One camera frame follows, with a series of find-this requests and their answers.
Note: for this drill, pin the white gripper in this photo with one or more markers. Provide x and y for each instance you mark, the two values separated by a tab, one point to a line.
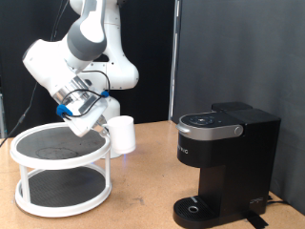
85	120

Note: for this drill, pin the white mug with green tape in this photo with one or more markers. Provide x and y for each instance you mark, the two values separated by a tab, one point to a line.
122	135

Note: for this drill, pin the black Keurig coffee machine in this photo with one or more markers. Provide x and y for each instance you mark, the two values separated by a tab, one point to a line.
235	159

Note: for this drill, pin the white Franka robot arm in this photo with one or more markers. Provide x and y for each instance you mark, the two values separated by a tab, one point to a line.
120	73

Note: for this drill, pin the white two-tier turntable stand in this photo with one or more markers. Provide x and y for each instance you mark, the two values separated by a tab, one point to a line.
47	149

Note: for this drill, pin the black curtain backdrop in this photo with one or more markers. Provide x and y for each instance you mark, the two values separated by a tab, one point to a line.
152	47

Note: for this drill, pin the silver vertical pole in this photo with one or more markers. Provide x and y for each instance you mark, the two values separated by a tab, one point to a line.
174	63

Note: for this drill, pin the black tape strip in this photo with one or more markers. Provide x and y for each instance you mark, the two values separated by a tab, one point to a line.
255	220

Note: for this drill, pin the grey fabric backdrop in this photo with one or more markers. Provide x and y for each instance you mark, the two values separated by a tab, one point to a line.
270	47

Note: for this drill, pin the grey metal post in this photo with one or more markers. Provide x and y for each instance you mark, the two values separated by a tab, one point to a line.
1	120

